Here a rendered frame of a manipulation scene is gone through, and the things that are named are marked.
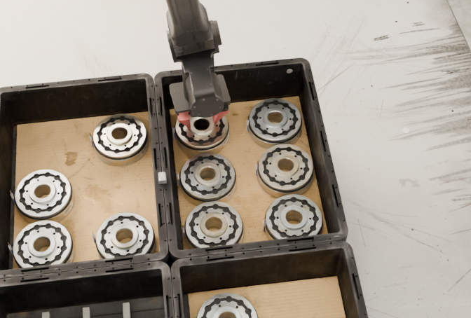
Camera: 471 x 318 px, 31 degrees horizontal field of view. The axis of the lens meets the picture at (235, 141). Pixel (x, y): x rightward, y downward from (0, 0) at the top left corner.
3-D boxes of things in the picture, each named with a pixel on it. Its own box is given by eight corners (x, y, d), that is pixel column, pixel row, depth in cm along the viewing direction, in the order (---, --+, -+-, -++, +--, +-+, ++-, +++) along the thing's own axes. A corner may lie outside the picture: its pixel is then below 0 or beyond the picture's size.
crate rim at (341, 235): (153, 79, 162) (153, 71, 160) (308, 64, 164) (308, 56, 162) (170, 265, 139) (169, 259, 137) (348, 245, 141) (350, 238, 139)
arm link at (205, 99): (215, 15, 140) (165, 26, 139) (228, 66, 133) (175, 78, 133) (223, 60, 150) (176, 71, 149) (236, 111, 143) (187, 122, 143)
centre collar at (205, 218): (198, 216, 149) (197, 214, 149) (224, 211, 150) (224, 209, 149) (202, 240, 147) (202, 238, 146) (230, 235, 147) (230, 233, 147)
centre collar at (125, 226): (111, 225, 149) (111, 223, 148) (139, 225, 149) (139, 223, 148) (109, 249, 146) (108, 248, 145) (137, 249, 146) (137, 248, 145)
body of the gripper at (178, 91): (230, 106, 153) (230, 81, 147) (176, 118, 152) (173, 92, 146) (222, 80, 157) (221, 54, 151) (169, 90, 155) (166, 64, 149)
